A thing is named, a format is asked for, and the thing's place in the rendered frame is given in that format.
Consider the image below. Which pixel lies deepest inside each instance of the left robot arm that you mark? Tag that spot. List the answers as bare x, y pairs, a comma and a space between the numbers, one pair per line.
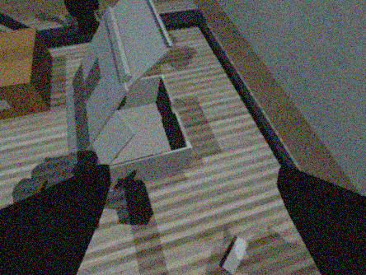
84, 12

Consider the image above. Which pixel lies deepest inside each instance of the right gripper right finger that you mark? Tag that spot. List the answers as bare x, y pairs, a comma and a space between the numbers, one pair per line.
330, 219

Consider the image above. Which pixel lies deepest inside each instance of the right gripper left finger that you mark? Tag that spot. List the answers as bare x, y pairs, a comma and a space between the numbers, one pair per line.
49, 232

